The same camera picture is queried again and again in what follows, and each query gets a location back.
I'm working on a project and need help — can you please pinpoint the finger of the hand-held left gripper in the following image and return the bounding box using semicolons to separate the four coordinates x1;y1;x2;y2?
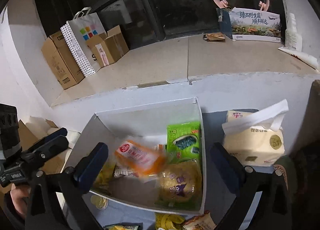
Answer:
44;127;68;143
21;135;69;171

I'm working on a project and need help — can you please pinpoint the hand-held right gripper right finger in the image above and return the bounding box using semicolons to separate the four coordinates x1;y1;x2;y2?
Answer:
209;142;293;230

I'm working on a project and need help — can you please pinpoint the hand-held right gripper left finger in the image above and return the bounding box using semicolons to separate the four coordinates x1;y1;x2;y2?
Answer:
25;142;109;230

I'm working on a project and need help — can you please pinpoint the orange snack packet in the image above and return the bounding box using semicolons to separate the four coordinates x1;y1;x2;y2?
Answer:
114;140;167;178

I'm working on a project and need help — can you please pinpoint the white cardboard box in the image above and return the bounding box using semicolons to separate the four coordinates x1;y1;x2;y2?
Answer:
67;97;207;215

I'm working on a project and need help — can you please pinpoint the person's left hand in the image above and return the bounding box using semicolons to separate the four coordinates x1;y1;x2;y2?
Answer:
10;187;32;218

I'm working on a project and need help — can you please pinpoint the white striped snack packet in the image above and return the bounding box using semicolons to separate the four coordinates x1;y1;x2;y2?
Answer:
113;165;138;178

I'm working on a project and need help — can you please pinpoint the cream tissue pack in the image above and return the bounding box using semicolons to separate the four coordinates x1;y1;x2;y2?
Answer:
222;99;289;167

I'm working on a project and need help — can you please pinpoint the round gold foil coin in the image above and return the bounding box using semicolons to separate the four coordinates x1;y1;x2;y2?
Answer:
90;194;109;210

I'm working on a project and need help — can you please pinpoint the green seaweed packet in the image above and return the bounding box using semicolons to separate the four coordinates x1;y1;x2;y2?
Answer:
166;121;202;164

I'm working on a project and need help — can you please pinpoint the round yellow pastry packet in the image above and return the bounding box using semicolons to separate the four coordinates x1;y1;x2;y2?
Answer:
155;158;203;208

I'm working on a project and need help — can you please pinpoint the beige snack packet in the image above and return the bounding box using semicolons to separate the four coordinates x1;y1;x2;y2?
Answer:
182;210;217;230

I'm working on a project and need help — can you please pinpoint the tall brown cardboard box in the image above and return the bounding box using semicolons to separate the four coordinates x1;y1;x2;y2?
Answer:
41;31;85;90

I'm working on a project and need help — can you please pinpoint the green and yellow packet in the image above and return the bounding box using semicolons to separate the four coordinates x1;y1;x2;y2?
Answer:
104;223;143;230

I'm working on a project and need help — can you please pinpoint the yellow crinkled snack packet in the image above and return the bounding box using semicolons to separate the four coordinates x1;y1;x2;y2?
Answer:
155;213;187;230

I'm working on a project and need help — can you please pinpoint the white paper shopping bag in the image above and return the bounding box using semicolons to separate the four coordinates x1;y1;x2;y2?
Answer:
60;7;107;78

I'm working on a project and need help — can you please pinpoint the open brown cardboard box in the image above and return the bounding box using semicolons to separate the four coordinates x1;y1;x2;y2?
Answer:
86;25;130;68

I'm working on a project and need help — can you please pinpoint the small dark wrapper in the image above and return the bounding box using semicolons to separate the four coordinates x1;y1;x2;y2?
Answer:
202;33;226;42

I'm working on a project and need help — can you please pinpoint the white tube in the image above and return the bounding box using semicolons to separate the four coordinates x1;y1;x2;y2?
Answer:
278;46;320;71

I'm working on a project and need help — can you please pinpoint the printed mushroom gift box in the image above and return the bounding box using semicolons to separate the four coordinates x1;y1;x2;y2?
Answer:
216;8;282;43

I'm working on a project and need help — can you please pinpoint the white spray bottle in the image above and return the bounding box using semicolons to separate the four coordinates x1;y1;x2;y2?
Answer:
285;13;303;51

